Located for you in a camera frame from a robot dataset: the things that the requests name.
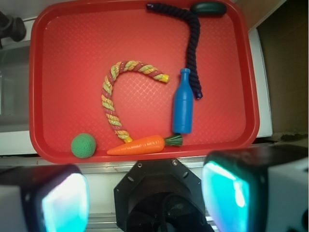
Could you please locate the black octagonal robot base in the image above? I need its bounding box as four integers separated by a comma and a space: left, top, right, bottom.
113, 159, 214, 232

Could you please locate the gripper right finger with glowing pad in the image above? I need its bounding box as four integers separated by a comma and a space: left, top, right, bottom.
201, 145, 309, 232

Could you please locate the blue plastic bottle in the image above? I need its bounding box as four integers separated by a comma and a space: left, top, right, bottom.
172, 68, 194, 134

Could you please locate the green textured ball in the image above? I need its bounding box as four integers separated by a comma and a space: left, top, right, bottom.
70, 133, 97, 159

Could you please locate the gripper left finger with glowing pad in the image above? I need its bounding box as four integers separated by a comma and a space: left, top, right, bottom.
0, 164, 90, 232

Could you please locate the dark navy twisted rope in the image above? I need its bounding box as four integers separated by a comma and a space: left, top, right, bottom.
146, 2, 203, 100

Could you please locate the orange toy carrot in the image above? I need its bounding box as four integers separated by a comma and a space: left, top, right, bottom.
107, 134, 183, 156

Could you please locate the multicolour twisted rope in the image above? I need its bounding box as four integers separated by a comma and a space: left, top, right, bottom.
101, 60, 170, 144

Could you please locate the dark metal knob fixture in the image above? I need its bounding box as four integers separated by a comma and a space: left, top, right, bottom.
0, 12, 27, 42

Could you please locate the red plastic tray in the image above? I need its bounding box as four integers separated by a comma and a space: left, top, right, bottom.
29, 0, 259, 163

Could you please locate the dark green oval object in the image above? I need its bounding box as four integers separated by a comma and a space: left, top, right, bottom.
190, 2, 227, 16

